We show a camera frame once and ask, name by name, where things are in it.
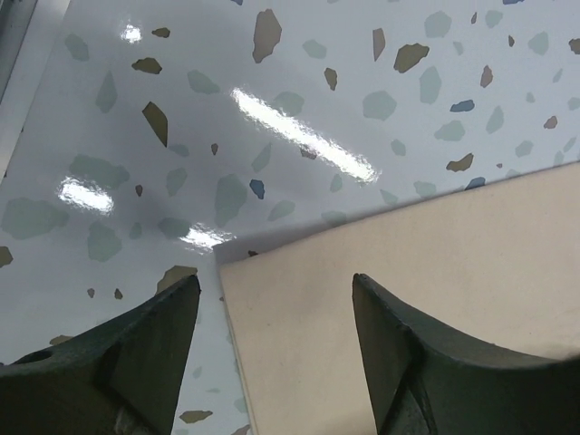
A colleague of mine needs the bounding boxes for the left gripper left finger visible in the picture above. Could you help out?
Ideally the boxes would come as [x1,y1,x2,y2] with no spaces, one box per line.
[1,275,200,434]

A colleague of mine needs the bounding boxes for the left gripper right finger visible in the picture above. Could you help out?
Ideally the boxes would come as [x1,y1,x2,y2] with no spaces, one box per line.
[353,274,579,434]

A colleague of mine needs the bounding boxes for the beige cloth drape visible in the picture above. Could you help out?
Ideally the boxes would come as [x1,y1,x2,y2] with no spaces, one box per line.
[220,164,579,434]

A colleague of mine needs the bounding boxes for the aluminium frame rails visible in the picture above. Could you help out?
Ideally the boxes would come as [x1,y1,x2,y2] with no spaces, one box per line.
[0,0,37,99]

